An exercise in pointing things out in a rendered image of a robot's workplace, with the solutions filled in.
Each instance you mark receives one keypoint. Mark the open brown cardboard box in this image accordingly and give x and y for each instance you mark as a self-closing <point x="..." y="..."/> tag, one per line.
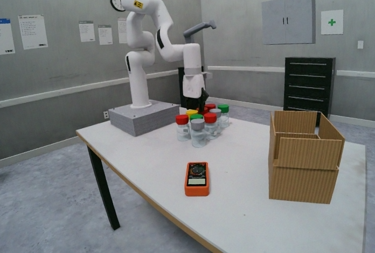
<point x="304" y="167"/>

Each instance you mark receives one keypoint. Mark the orange digital multimeter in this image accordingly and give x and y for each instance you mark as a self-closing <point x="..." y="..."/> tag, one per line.
<point x="197" y="179"/>

